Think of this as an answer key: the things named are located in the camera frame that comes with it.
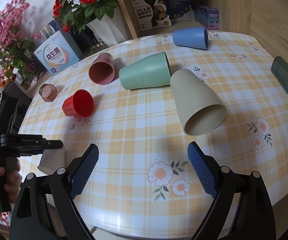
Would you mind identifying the small white plastic cup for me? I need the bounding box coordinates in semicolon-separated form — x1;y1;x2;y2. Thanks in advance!
37;147;65;174

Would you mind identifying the transparent brown cup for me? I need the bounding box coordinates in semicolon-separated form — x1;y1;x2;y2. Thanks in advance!
38;84;57;102

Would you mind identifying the red plastic cup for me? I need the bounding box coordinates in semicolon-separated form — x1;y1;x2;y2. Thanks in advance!
62;89;95;117

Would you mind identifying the beige plastic cup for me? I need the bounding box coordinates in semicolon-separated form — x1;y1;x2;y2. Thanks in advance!
169;69;226;136

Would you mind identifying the pink plastic cup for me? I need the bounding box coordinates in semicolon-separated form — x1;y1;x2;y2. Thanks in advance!
88;53;115;85

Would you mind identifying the green plastic cup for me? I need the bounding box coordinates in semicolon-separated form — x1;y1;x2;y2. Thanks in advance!
119;51;171;90

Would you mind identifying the transparent dark green cup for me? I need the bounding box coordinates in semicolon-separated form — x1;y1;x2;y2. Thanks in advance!
271;56;288;94

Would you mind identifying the blue plastic cup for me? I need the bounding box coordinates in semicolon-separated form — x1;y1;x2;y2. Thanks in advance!
172;27;208;50

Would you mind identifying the left hand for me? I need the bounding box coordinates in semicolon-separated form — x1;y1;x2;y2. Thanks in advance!
0;159;23;204

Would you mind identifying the yellow plaid floral tablecloth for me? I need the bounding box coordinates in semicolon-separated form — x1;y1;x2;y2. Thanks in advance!
20;31;288;238

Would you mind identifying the white blue probiotics box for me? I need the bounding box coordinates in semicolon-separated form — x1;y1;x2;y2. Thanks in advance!
34;30;82;76

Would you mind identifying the pink cherry blossom plant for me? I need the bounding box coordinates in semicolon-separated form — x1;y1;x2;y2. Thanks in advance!
0;0;44;88

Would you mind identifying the dark blue patterned box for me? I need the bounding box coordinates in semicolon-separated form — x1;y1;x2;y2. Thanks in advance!
49;20;98;55

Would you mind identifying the silver tin box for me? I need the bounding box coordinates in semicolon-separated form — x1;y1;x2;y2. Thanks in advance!
40;24;55;40

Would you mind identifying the white faceted flower pot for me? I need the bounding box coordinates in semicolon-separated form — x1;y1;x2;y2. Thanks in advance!
87;8;129;47

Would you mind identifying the red rose bouquet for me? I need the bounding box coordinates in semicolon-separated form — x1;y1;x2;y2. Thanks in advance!
53;0;119;32

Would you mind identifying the small purple box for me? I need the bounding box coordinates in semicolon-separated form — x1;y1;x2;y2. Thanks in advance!
195;5;219;30

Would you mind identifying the dark blue gift box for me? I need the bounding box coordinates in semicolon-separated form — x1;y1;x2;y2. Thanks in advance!
167;0;196;23

